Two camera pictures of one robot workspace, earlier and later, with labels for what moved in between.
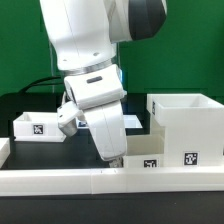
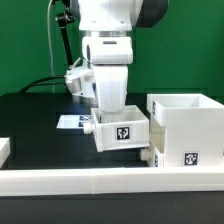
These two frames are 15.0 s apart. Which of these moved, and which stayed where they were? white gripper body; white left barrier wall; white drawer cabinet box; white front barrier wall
Moved: white gripper body
Stayed: white drawer cabinet box; white front barrier wall; white left barrier wall
